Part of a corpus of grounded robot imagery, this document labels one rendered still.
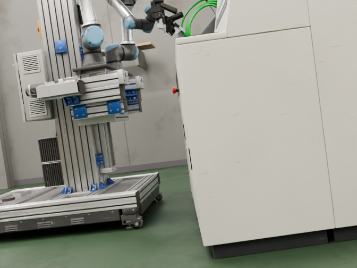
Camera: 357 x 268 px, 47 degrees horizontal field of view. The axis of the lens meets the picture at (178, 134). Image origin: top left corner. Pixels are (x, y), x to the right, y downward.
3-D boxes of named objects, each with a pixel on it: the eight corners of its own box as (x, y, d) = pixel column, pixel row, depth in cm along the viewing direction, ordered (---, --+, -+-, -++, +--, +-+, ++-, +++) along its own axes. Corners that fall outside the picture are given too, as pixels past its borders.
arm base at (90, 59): (79, 68, 260) (77, 52, 260) (87, 70, 275) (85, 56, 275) (102, 64, 258) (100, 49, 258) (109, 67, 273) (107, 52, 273)
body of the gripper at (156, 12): (153, 21, 271) (151, 3, 270) (166, 19, 271) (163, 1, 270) (152, 18, 263) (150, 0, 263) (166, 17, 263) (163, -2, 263)
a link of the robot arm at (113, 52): (103, 63, 317) (100, 45, 316) (118, 63, 324) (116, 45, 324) (110, 60, 307) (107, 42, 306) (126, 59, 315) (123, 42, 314)
